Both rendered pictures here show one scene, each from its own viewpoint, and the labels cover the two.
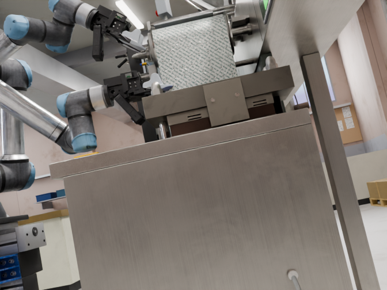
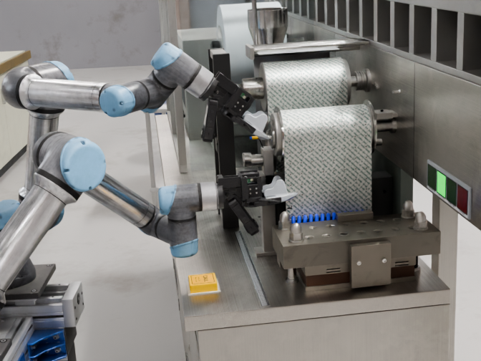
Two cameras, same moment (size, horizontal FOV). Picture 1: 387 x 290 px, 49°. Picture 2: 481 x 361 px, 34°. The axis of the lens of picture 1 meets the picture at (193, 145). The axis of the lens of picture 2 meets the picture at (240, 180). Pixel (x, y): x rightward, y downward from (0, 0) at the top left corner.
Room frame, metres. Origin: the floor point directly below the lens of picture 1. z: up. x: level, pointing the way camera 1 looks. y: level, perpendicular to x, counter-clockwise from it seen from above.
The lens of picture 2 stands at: (-0.66, 0.48, 1.72)
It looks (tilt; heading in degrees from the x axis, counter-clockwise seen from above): 16 degrees down; 351
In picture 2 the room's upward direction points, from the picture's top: 3 degrees counter-clockwise
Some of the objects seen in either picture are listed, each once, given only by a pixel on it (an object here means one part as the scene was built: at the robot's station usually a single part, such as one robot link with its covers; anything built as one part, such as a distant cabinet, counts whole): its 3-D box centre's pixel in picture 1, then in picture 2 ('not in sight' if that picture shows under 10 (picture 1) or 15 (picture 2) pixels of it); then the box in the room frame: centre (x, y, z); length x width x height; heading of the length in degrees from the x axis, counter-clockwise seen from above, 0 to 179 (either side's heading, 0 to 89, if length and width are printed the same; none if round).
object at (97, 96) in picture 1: (101, 98); (209, 195); (1.30, 0.26, 1.11); 0.08 x 0.05 x 0.08; 178
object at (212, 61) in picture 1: (198, 73); (328, 183); (1.28, -0.06, 1.12); 0.23 x 0.01 x 0.18; 88
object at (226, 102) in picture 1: (226, 102); (370, 264); (1.07, -0.11, 0.97); 0.10 x 0.03 x 0.11; 88
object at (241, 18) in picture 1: (239, 20); (384, 113); (1.34, -0.24, 1.28); 0.06 x 0.05 x 0.02; 88
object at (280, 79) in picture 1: (217, 98); (353, 238); (1.16, -0.09, 1.00); 0.40 x 0.16 x 0.06; 88
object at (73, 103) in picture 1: (76, 104); (180, 200); (1.30, 0.34, 1.11); 0.11 x 0.08 x 0.09; 88
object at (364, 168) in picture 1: (329, 184); not in sight; (8.94, -2.62, 0.46); 2.54 x 1.97 x 0.91; 80
